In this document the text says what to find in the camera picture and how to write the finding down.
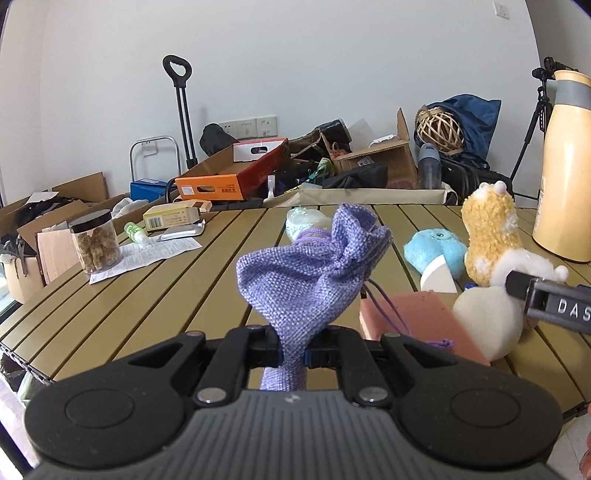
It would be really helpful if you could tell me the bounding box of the black trolley handle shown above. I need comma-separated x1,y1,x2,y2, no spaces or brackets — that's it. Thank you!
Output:
163,54,199,169

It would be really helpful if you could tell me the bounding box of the woven rattan ball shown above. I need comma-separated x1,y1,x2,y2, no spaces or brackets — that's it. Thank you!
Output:
416,105,465,155

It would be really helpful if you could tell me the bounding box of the dark blue bag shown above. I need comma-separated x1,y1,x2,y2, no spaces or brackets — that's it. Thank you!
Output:
427,93,502,169

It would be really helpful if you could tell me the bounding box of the black camera tripod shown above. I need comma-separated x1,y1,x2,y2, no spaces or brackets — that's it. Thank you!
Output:
510,56,580,199

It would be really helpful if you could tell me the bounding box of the cardboard box with black contents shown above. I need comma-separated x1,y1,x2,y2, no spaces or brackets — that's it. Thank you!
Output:
0,172,109,304

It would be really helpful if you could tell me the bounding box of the blue water bottle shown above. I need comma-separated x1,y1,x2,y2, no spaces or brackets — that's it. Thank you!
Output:
418,143,445,190

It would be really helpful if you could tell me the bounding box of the black cloth bundle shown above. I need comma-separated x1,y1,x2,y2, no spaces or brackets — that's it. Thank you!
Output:
321,161,389,190

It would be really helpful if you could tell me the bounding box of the clear jar of snacks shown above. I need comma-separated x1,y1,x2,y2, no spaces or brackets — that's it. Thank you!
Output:
68,209,122,276

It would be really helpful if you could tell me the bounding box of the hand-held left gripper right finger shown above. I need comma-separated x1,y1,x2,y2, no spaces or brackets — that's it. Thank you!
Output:
307,326,481,408

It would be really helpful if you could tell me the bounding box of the pale yellow carton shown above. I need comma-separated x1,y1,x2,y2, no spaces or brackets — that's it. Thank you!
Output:
143,200,213,232

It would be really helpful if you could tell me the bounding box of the silver metal tin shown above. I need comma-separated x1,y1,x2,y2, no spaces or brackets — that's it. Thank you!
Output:
157,220,206,241

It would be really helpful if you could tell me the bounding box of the plain brown cardboard box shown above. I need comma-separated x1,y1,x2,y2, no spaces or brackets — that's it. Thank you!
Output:
36,203,130,284

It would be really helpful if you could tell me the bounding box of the yellow and white plush toy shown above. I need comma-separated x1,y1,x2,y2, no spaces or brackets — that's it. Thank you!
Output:
463,181,570,289

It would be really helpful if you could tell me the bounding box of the pink rectangular sponge block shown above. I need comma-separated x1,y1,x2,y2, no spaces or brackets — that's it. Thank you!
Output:
359,291,491,366

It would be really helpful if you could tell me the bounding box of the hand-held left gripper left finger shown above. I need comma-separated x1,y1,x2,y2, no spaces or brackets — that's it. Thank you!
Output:
108,326,282,408

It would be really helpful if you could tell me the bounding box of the small green bottle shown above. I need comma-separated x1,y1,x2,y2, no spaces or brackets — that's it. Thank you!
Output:
123,222,151,245

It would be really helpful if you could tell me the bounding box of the silver folding trolley frame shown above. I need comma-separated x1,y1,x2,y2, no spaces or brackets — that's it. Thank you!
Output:
129,136,181,185

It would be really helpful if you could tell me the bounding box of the open brown cardboard box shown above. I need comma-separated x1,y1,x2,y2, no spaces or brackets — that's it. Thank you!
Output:
330,108,419,190

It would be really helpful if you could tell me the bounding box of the blue box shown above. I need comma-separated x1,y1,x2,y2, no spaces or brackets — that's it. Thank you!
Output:
130,178,168,202

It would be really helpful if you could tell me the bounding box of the purple burlap drawstring pouch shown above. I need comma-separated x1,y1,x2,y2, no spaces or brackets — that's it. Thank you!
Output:
236,203,454,393

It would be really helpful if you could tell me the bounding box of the tan slatted folding table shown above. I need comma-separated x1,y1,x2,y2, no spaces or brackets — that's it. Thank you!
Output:
0,203,591,421

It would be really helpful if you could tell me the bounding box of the small black case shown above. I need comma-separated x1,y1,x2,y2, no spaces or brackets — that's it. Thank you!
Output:
321,119,352,145

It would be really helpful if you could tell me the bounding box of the printed paper sheet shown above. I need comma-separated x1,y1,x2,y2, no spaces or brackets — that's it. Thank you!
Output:
89,237,204,283

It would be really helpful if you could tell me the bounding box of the blue fluffy monster plush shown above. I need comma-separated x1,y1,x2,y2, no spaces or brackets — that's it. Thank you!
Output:
404,229,468,281

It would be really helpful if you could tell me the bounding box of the white round sponge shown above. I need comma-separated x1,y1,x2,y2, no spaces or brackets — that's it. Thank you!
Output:
452,285,525,361

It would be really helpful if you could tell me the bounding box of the white wedge sponge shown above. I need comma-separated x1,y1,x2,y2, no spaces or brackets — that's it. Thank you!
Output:
420,256,459,295

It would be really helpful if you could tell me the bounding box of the orange cardboard box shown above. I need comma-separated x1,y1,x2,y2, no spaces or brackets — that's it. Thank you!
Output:
174,137,289,202

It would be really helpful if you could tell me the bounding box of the white knotted plastic bag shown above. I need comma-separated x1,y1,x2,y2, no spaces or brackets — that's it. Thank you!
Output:
285,206,334,244

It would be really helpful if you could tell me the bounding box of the white and red carton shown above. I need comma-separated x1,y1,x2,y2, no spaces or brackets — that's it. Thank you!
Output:
233,138,283,163

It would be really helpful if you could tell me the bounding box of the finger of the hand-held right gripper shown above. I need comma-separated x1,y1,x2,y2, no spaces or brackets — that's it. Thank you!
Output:
505,270,536,320

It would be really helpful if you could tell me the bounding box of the yellow thermos jug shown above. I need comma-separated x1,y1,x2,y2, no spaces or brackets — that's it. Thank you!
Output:
532,69,591,265

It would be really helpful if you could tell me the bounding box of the black bag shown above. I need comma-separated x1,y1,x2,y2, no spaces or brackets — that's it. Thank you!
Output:
199,123,240,158

